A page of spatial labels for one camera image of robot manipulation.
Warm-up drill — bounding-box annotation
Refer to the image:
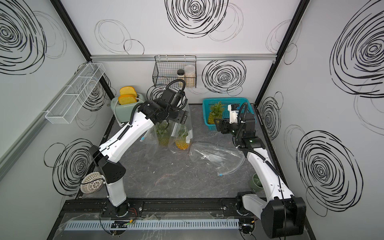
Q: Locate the yellow pineapple green crown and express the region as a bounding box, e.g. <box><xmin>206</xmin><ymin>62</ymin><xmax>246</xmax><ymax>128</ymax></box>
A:
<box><xmin>207</xmin><ymin>101</ymin><xmax>225</xmax><ymax>125</ymax></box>

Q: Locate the clear zip-top bag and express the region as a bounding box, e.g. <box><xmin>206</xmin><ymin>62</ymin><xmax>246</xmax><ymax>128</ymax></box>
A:
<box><xmin>189</xmin><ymin>142</ymin><xmax>245</xmax><ymax>176</ymax></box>
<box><xmin>169</xmin><ymin>104</ymin><xmax>193</xmax><ymax>155</ymax></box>

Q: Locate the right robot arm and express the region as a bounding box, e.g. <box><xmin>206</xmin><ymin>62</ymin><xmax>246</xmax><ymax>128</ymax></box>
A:
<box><xmin>215</xmin><ymin>103</ymin><xmax>307</xmax><ymax>239</ymax></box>

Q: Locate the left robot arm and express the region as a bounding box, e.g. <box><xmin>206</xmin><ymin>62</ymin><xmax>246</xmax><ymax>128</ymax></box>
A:
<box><xmin>89</xmin><ymin>79</ymin><xmax>189</xmax><ymax>218</ymax></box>

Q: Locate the rear blue-zip clear bag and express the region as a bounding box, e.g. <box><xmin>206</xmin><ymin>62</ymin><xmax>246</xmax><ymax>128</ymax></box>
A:
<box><xmin>140</xmin><ymin>121</ymin><xmax>173</xmax><ymax>147</ymax></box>

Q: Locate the teal plastic basket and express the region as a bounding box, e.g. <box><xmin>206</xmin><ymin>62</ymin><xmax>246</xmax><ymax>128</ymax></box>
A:
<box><xmin>202</xmin><ymin>97</ymin><xmax>258</xmax><ymax>131</ymax></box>

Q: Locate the dark-lid spice jar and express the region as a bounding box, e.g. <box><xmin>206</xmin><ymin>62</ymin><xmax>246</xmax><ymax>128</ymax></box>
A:
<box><xmin>177</xmin><ymin>69</ymin><xmax>185</xmax><ymax>81</ymax></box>

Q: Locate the white-lid spice jar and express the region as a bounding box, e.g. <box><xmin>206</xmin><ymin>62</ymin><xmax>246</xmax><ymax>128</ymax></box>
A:
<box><xmin>184</xmin><ymin>65</ymin><xmax>196</xmax><ymax>88</ymax></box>

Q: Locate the front yellow toast slice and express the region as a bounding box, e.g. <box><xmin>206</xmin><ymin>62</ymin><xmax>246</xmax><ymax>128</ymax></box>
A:
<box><xmin>118</xmin><ymin>94</ymin><xmax>138</xmax><ymax>105</ymax></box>

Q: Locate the yellow toast slice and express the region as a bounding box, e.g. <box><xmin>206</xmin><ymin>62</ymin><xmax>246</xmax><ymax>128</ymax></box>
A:
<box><xmin>120</xmin><ymin>86</ymin><xmax>138</xmax><ymax>98</ymax></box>
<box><xmin>118</xmin><ymin>94</ymin><xmax>138</xmax><ymax>105</ymax></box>

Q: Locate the rear yellow toast slice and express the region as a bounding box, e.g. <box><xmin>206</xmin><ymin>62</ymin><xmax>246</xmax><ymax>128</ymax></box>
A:
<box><xmin>120</xmin><ymin>86</ymin><xmax>138</xmax><ymax>98</ymax></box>

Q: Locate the mint green toaster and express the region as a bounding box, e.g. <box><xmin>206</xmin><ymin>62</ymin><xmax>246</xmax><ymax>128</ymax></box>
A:
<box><xmin>111</xmin><ymin>94</ymin><xmax>147</xmax><ymax>123</ymax></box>

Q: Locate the green ceramic cup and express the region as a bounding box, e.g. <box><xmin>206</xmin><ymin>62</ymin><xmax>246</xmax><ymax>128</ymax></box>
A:
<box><xmin>249</xmin><ymin>174</ymin><xmax>264</xmax><ymax>193</ymax></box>

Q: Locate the white woven ball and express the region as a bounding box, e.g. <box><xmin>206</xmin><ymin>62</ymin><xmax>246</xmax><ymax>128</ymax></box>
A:
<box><xmin>80</xmin><ymin>172</ymin><xmax>105</xmax><ymax>194</ymax></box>

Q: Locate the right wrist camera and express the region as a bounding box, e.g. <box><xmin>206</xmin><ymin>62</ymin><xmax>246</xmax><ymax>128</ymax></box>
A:
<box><xmin>228</xmin><ymin>104</ymin><xmax>240</xmax><ymax>124</ymax></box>

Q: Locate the black wire wall basket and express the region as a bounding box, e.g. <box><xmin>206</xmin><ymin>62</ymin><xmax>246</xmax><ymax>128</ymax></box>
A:
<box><xmin>152</xmin><ymin>55</ymin><xmax>197</xmax><ymax>87</ymax></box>

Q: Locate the white toaster cable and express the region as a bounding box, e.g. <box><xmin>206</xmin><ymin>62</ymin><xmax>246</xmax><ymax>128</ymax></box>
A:
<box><xmin>112</xmin><ymin>96</ymin><xmax>142</xmax><ymax>128</ymax></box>

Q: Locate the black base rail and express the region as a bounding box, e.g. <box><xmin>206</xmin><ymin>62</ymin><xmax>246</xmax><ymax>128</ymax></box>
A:
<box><xmin>60</xmin><ymin>198</ymin><xmax>254</xmax><ymax>218</ymax></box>

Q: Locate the grey slotted cable duct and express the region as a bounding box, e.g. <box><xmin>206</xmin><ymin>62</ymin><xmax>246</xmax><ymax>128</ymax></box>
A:
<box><xmin>64</xmin><ymin>219</ymin><xmax>240</xmax><ymax>232</ymax></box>

